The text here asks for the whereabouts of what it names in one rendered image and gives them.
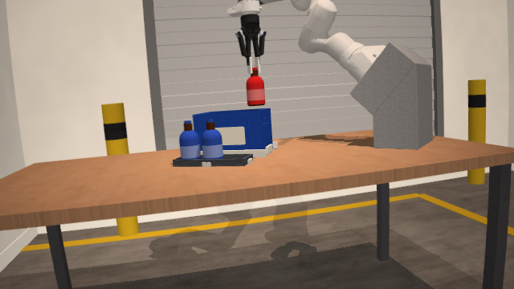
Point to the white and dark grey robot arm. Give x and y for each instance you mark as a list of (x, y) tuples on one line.
[(353, 57)]

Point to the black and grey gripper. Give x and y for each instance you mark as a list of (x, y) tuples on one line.
[(250, 28)]

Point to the red labeled bottle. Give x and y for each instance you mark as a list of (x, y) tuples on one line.
[(255, 89)]

